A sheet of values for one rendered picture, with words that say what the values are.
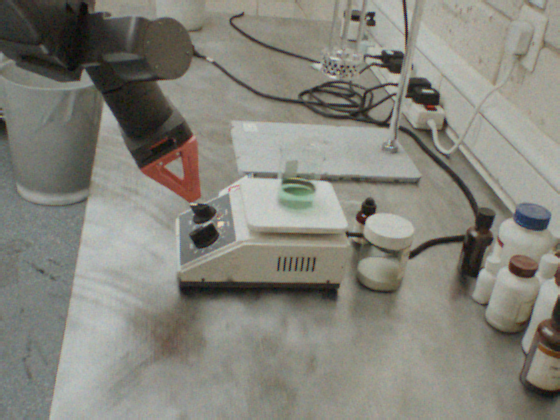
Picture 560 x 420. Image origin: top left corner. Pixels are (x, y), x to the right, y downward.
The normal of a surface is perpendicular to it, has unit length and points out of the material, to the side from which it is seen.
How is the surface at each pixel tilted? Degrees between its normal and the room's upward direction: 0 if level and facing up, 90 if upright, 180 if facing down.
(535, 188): 90
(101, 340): 0
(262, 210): 0
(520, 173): 90
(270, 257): 90
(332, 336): 0
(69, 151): 94
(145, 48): 70
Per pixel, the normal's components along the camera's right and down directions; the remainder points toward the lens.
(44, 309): 0.11, -0.86
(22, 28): -0.13, 0.97
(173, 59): 0.72, 0.08
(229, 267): 0.14, 0.51
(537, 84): -0.98, -0.03
